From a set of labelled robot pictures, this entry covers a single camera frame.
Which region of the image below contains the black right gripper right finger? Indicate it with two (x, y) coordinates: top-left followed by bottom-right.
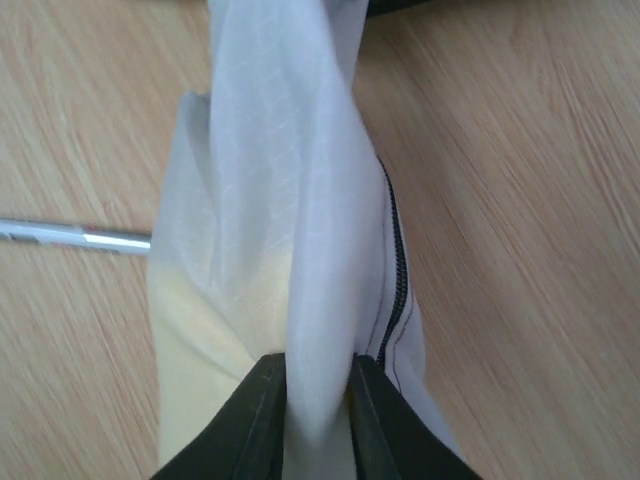
(347, 355), (479, 480)

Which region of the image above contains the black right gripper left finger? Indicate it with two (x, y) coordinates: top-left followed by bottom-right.
(153, 353), (286, 480)

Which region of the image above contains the black student backpack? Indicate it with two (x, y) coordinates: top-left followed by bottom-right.
(366, 0), (434, 18)

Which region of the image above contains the blue capped white pen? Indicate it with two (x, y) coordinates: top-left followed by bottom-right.
(1, 218), (151, 256)

